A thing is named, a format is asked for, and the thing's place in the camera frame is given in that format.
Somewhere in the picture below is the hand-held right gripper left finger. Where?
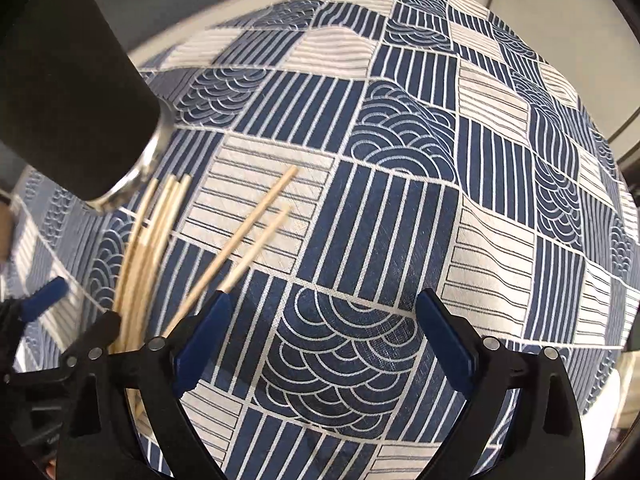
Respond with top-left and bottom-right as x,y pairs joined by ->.
55,290 -> 232,480

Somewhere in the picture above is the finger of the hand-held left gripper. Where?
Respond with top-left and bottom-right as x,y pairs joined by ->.
4,310 -> 122,387
0,276 -> 71,333

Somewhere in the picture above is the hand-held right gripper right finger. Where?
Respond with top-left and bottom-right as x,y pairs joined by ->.
416,288 -> 587,480

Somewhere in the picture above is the wooden chopstick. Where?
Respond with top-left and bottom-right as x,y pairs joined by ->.
122,174 -> 179,423
162,165 -> 300,338
131,174 -> 195,356
216,203 -> 292,295
111,179 -> 160,317
117,182 -> 168,423

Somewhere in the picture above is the black cylindrical utensil holder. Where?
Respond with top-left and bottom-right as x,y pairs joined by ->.
0,0 -> 173,213

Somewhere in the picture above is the person's left forearm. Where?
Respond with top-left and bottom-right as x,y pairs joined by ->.
0,202 -> 15,263

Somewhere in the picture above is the blue white patterned tablecloth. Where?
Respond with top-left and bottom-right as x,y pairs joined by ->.
10,0 -> 633,480

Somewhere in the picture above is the beige furniture piece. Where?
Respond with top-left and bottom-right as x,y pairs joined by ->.
616,369 -> 640,443

